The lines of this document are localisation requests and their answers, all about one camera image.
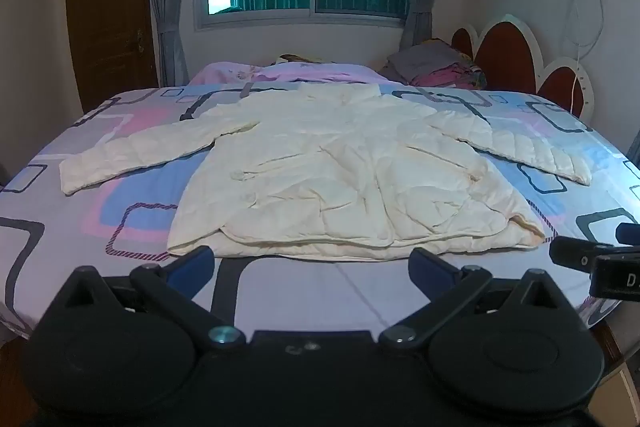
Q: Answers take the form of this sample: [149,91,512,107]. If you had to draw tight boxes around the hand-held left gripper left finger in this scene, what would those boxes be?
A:
[45,246,247,351]

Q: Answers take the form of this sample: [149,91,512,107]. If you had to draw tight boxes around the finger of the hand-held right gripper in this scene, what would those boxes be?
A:
[549,236,640,269]
[615,222,640,246]

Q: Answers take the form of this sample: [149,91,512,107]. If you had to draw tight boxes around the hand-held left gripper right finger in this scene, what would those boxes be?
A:
[379,248,581,351]

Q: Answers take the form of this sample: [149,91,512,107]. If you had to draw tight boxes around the cream white padded jacket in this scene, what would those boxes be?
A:
[59,82,593,262]

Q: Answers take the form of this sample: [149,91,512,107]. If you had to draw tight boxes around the bed with patterned sheet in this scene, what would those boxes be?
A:
[0,62,640,348]

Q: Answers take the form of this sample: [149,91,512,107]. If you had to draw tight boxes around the pink patterned cloth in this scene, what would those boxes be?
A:
[412,62,489,90]

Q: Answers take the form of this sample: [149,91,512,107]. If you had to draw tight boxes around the red and white headboard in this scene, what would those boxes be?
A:
[451,13,595,120]

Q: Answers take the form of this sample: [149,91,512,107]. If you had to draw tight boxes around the pink pillow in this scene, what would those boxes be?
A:
[189,54,396,86]

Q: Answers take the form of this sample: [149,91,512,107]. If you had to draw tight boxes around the brown wooden door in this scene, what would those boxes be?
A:
[65,0,160,114]

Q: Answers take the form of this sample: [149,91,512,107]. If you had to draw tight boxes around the white cable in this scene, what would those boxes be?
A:
[562,0,607,114]

